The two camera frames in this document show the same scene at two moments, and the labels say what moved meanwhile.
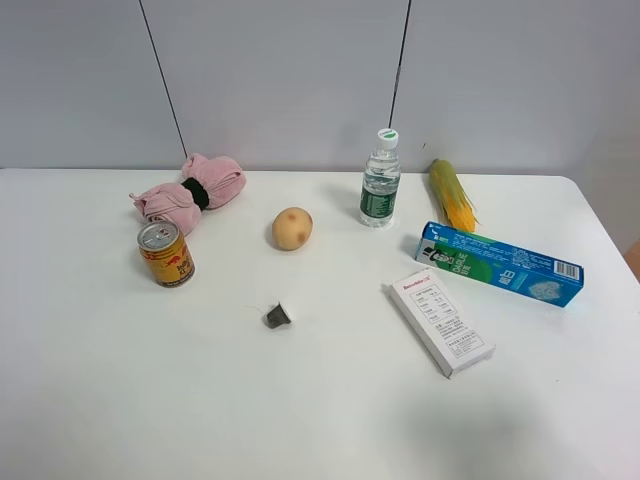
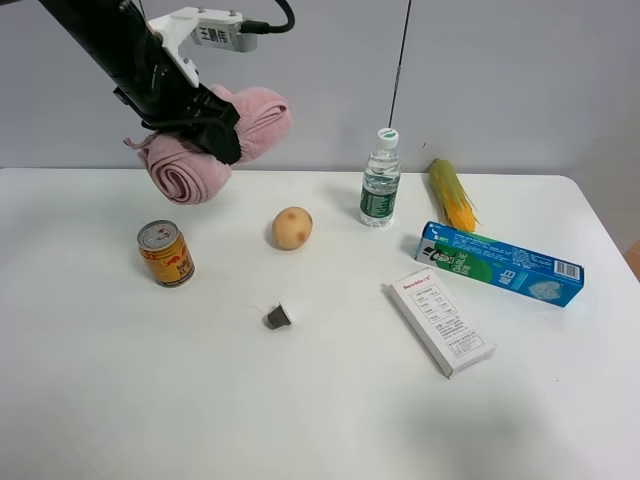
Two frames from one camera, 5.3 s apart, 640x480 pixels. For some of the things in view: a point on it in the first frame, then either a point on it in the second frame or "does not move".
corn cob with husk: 455,200 does not move
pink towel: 208,181 → 185,174
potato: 292,228 does not move
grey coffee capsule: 277,317 does not move
